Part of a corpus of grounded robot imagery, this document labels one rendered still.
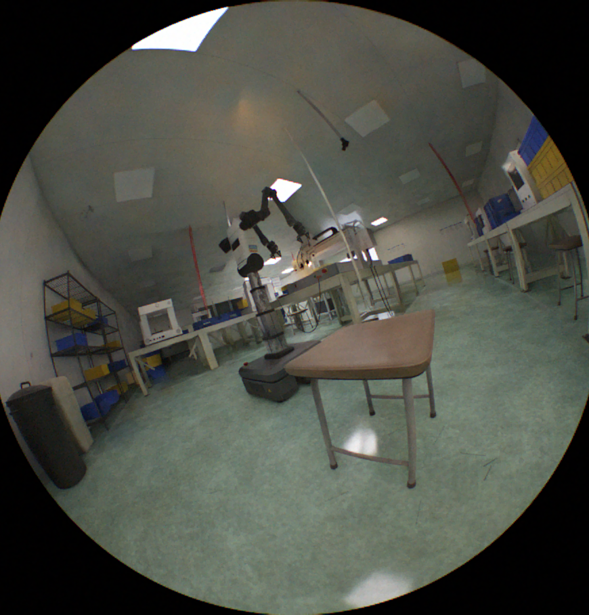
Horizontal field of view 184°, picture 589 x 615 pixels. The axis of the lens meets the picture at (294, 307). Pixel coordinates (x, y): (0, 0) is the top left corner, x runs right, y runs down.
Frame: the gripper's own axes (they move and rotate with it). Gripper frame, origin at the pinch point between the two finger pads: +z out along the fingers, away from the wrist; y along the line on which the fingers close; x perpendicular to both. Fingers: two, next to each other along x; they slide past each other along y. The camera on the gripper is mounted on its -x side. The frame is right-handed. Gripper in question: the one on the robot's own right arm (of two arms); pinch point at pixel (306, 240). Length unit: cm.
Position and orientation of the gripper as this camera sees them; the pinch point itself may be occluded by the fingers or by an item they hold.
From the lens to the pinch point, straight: 193.1
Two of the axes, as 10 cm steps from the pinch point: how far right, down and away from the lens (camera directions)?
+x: -4.1, 6.7, -6.2
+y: -6.9, 2.2, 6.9
